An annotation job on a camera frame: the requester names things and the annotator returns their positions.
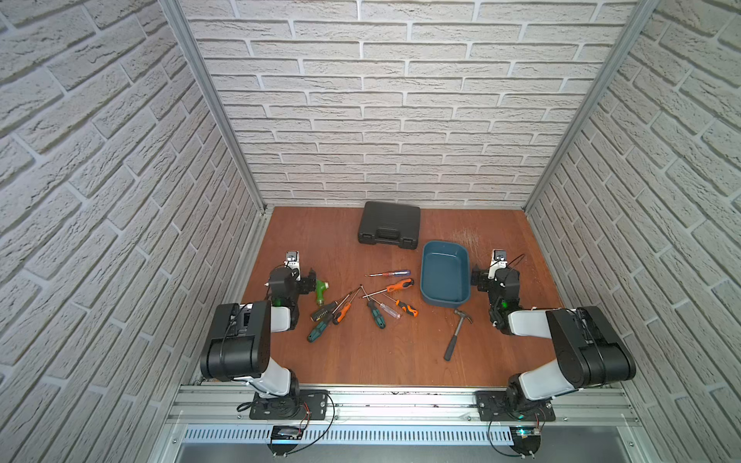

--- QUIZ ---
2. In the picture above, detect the black yellow screwdriver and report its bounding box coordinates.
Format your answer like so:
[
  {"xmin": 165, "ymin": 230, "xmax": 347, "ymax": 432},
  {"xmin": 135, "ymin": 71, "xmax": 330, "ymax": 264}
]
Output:
[{"xmin": 311, "ymin": 292, "xmax": 350, "ymax": 322}]

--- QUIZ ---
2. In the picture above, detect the green black screwdriver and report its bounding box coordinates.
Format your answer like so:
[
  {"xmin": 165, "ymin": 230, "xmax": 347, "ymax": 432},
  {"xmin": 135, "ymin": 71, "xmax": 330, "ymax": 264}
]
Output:
[
  {"xmin": 307, "ymin": 316, "xmax": 335, "ymax": 343},
  {"xmin": 361, "ymin": 286, "xmax": 386, "ymax": 329}
]

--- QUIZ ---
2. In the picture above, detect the orange slim screwdriver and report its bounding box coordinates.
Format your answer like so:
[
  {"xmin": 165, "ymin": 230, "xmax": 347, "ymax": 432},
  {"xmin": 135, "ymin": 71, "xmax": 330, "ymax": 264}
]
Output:
[{"xmin": 332, "ymin": 287, "xmax": 361, "ymax": 325}]

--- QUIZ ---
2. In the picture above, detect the orange black curved screwdriver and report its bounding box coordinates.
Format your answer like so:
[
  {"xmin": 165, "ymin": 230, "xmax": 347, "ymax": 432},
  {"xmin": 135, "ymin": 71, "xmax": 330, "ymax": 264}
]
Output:
[{"xmin": 385, "ymin": 293, "xmax": 419, "ymax": 318}]

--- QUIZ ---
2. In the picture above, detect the clear handle screwdriver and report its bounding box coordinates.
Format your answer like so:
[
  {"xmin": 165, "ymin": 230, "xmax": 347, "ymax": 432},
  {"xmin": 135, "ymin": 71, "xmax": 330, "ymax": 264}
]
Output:
[{"xmin": 367, "ymin": 296, "xmax": 401, "ymax": 319}]

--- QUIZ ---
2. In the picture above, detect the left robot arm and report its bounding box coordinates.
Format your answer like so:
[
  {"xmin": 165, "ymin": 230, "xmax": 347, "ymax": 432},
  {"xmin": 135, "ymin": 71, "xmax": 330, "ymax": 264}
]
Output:
[{"xmin": 200, "ymin": 264, "xmax": 316, "ymax": 420}]

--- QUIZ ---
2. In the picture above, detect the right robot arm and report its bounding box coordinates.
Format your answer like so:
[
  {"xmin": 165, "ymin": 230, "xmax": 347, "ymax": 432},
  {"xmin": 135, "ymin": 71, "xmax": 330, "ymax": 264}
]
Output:
[{"xmin": 471, "ymin": 266, "xmax": 637, "ymax": 415}]

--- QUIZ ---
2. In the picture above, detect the teal storage box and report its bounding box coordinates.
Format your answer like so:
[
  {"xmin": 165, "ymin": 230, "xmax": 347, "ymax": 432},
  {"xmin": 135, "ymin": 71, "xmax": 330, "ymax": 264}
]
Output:
[{"xmin": 420, "ymin": 240, "xmax": 471, "ymax": 309}]

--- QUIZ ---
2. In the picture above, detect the orange black long screwdriver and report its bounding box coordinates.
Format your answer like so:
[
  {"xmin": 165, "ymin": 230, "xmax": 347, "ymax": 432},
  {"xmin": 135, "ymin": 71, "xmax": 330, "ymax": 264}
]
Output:
[{"xmin": 364, "ymin": 278, "xmax": 415, "ymax": 298}]

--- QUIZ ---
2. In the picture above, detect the blue red screwdriver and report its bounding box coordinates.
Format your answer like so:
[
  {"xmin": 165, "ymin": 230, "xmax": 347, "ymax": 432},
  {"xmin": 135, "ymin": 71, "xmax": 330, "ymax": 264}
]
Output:
[{"xmin": 365, "ymin": 270, "xmax": 411, "ymax": 278}]

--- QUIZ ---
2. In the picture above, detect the green pipe fitting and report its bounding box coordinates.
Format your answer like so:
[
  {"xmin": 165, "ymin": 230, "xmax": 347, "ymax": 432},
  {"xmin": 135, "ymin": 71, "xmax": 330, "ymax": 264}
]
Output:
[{"xmin": 315, "ymin": 280, "xmax": 329, "ymax": 307}]

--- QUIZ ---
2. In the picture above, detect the black plastic tool case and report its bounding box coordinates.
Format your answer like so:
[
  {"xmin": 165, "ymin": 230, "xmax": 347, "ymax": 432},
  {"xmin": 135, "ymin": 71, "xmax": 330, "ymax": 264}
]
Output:
[{"xmin": 357, "ymin": 201, "xmax": 422, "ymax": 250}]

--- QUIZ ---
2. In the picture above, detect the left controller board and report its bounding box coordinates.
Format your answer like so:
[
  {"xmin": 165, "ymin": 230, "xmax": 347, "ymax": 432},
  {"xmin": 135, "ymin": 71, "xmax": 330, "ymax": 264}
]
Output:
[{"xmin": 270, "ymin": 426, "xmax": 303, "ymax": 441}]

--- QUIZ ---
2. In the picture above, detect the controller board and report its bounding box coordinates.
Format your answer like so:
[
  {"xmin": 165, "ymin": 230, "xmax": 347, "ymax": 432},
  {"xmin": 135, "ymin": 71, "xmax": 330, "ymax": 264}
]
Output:
[
  {"xmin": 270, "ymin": 426, "xmax": 303, "ymax": 441},
  {"xmin": 509, "ymin": 426, "xmax": 541, "ymax": 447}
]

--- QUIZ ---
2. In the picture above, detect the right controller board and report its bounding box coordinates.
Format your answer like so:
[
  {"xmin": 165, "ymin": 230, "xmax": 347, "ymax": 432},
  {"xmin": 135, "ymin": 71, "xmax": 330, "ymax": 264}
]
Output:
[{"xmin": 509, "ymin": 426, "xmax": 541, "ymax": 447}]

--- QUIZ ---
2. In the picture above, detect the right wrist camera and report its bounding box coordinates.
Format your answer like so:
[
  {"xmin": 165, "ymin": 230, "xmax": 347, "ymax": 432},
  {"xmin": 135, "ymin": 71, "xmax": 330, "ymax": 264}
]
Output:
[{"xmin": 490, "ymin": 249, "xmax": 509, "ymax": 268}]

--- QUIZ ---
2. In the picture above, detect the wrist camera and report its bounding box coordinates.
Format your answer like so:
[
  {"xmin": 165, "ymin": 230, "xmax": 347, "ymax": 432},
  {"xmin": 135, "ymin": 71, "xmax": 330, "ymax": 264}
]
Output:
[
  {"xmin": 285, "ymin": 251, "xmax": 300, "ymax": 269},
  {"xmin": 490, "ymin": 249, "xmax": 509, "ymax": 268}
]

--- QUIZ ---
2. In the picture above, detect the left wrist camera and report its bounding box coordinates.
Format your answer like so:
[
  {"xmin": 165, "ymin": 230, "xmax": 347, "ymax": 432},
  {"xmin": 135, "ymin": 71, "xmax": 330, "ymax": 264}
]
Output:
[{"xmin": 285, "ymin": 251, "xmax": 300, "ymax": 269}]

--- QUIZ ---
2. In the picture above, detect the claw hammer black handle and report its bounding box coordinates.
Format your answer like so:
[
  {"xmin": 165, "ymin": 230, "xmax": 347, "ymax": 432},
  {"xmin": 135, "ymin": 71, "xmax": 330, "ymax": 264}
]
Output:
[{"xmin": 444, "ymin": 309, "xmax": 473, "ymax": 362}]

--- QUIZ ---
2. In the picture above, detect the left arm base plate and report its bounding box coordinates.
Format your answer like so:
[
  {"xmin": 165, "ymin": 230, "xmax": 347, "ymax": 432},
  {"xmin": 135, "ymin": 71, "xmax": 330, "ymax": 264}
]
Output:
[{"xmin": 249, "ymin": 390, "xmax": 329, "ymax": 421}]

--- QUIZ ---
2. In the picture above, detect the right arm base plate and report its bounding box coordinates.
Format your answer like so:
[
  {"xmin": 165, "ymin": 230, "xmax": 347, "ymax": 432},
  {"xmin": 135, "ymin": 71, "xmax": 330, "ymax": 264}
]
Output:
[{"xmin": 475, "ymin": 390, "xmax": 556, "ymax": 422}]

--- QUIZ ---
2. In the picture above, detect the aluminium frame rail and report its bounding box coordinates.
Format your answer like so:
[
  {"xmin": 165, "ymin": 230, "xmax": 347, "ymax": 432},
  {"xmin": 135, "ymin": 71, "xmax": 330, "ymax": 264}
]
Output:
[{"xmin": 165, "ymin": 383, "xmax": 642, "ymax": 428}]

